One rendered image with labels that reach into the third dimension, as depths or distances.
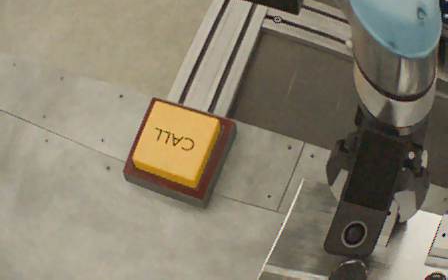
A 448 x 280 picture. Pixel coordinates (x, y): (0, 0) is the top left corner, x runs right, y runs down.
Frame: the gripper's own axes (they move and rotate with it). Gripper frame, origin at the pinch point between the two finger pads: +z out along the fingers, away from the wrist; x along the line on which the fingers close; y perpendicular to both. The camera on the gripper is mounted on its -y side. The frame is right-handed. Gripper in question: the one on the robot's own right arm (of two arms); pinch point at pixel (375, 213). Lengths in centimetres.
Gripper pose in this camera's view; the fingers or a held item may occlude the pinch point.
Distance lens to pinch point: 93.1
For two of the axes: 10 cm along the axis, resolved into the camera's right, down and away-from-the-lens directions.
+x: -9.3, -2.9, 2.2
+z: 0.7, 4.4, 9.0
